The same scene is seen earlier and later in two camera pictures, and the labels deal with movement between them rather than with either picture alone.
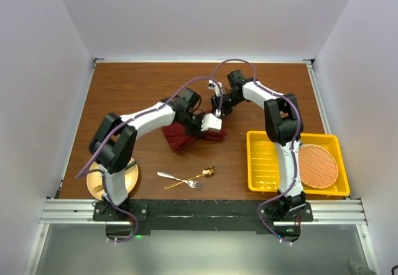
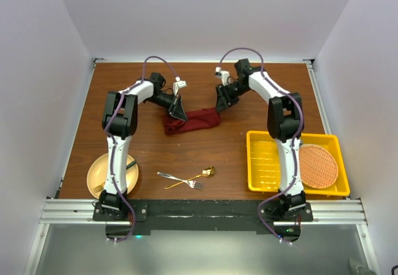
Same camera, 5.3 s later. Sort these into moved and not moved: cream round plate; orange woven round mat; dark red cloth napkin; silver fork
Moved: dark red cloth napkin
Not moved: silver fork; cream round plate; orange woven round mat
